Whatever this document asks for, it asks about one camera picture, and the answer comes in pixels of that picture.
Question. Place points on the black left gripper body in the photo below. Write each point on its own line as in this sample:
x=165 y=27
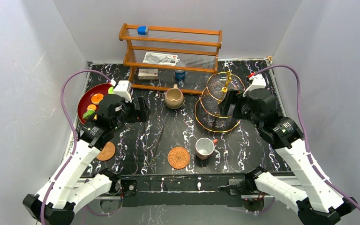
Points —
x=140 y=108

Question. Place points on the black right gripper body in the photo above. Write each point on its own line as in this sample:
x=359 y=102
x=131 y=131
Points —
x=242 y=108

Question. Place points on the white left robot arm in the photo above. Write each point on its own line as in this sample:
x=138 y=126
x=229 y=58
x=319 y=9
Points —
x=57 y=202

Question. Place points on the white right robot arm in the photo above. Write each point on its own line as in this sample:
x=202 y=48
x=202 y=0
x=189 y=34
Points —
x=316 y=202

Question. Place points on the three-tier glass gold stand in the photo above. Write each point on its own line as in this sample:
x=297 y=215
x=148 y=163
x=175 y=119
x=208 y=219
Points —
x=207 y=111

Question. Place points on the beige ceramic pitcher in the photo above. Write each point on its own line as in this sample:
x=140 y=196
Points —
x=174 y=97

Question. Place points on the small orange macaron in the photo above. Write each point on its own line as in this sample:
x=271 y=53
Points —
x=92 y=107

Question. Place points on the orange white round cake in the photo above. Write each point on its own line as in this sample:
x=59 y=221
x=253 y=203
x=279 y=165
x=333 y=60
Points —
x=96 y=98

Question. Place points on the red round tray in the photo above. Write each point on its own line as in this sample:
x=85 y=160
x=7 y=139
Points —
x=104 y=89

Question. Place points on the small white red box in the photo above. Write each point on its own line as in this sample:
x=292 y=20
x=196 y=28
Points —
x=147 y=74

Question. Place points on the green triangular toy cake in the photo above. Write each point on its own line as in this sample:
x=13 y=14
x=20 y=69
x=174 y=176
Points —
x=87 y=114

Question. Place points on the left woven rattan coaster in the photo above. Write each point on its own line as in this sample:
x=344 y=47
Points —
x=107 y=152

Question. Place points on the woven rattan coaster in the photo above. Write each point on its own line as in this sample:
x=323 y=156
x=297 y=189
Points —
x=107 y=152
x=178 y=158

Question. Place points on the blue bottle cap jar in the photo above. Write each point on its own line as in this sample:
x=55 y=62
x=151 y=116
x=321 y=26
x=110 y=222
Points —
x=179 y=74

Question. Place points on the pink floral mug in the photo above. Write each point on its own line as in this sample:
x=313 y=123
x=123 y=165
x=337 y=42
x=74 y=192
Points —
x=204 y=147

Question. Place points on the white plastic packet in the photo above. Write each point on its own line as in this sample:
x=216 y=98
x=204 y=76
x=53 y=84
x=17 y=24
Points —
x=160 y=59

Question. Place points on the centre woven rattan coaster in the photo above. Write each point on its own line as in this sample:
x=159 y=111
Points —
x=178 y=158

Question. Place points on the wooden shelf rack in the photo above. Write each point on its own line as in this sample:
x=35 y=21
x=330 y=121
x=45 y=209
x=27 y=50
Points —
x=191 y=50

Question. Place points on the blue white eraser block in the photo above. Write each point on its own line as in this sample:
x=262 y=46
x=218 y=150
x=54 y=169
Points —
x=142 y=30

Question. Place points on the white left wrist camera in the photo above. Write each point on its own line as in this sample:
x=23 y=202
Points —
x=123 y=89

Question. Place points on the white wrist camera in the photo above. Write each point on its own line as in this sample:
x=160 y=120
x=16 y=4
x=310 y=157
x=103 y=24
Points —
x=123 y=89
x=256 y=82

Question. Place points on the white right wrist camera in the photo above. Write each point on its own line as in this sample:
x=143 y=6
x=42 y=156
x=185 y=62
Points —
x=256 y=82

